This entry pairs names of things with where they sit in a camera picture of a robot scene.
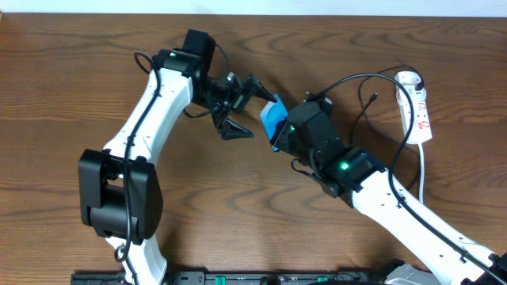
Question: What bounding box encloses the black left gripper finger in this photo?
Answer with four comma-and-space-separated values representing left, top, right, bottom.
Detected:
243, 74, 277, 103
217, 119, 254, 140

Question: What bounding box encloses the blue Galaxy smartphone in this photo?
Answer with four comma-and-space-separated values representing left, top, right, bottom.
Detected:
260, 93, 288, 152

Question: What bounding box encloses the black USB-C charging cable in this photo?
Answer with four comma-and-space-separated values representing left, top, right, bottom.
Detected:
348, 65, 425, 191

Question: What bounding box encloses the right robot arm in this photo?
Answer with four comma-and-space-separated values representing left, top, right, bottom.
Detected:
261, 100, 506, 284

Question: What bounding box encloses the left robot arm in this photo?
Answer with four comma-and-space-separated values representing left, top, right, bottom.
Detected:
71, 29, 276, 284

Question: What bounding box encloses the white charger plug adapter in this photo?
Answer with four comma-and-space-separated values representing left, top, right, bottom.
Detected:
395, 70, 425, 98

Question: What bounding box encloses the white power strip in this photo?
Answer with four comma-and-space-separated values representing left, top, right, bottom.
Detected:
396, 85, 433, 145

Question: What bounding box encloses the black right camera cable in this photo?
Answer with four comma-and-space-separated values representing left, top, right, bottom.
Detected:
307, 73, 507, 285

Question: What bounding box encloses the black camera cable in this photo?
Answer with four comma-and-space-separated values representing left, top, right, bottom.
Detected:
113, 51, 163, 285
307, 73, 507, 285

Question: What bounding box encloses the black left camera cable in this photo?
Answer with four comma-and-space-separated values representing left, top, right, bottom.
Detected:
113, 51, 163, 285

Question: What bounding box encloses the white power strip cord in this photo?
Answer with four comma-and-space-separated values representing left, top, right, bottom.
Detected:
417, 142, 425, 205

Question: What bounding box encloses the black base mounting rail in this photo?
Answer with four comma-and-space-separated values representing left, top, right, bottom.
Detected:
70, 271, 380, 285

